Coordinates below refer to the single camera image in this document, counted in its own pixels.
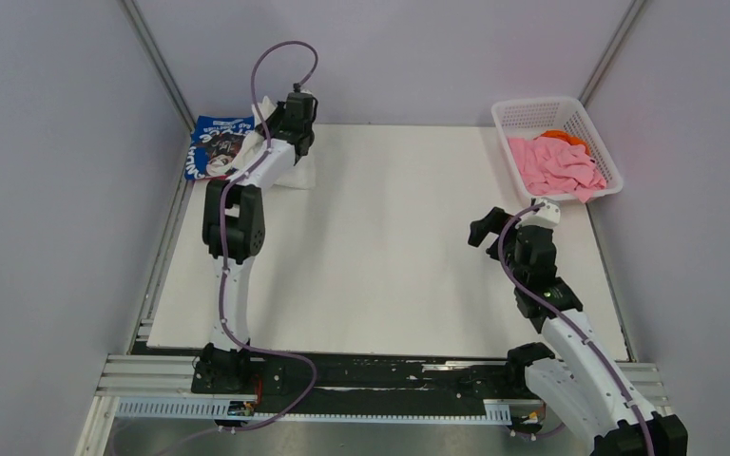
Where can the orange t-shirt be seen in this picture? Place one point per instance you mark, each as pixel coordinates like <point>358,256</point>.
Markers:
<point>567,138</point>

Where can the corner aluminium post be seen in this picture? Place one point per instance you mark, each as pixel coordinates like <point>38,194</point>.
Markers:
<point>628,22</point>
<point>145,36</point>

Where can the pink crumpled t-shirt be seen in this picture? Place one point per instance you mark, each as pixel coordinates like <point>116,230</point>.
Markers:
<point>550,166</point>

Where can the white plastic basket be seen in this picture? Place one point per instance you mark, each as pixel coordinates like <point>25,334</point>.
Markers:
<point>530,117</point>

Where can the left corner aluminium post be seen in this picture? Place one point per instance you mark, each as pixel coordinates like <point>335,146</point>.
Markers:
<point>145,36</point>

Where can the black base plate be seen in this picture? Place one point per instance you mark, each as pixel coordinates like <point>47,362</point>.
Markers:
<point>357,384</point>

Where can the blue folded printed t-shirt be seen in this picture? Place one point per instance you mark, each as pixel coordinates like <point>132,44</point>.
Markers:
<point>215,144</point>

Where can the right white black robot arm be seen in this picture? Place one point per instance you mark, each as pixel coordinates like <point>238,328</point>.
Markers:
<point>570,370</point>

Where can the right corner aluminium post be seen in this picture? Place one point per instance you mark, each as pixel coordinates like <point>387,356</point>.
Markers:
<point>628,22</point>

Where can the white slotted cable duct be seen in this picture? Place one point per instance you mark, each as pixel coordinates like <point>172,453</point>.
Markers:
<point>493,414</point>

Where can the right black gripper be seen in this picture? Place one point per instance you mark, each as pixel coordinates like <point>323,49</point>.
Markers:
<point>493,222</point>

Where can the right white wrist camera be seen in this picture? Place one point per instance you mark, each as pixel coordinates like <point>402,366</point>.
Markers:
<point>546,214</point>

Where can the white printed t-shirt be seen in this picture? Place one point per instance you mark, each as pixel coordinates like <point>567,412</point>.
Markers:
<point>266,154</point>

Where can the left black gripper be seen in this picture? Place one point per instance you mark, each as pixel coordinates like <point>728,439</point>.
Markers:
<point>279,112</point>

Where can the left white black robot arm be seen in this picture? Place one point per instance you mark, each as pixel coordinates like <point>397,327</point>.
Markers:
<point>233,230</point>

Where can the aluminium frame rail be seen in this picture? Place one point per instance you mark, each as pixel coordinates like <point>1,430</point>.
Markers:
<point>171,376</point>

